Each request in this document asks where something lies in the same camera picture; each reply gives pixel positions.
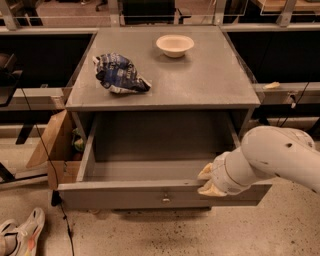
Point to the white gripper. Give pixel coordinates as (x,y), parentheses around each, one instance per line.
(222,174)

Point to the grey top drawer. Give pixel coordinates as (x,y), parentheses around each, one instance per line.
(150,160)

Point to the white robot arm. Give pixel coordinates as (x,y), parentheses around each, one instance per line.
(264,152)

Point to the grey drawer cabinet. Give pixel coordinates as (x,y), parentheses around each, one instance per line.
(208,78)

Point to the open cardboard box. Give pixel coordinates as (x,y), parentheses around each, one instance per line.
(54,151)

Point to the yellow foam scrap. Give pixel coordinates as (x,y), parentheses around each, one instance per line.
(271,85)

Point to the green object in box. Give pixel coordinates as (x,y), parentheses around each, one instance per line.
(77,144)

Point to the white paper bowl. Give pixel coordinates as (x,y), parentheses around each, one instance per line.
(174,46)

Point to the crumpled blue chip bag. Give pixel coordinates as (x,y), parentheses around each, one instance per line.
(119,75)

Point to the white sneaker with orange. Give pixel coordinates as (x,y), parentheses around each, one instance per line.
(21,239)

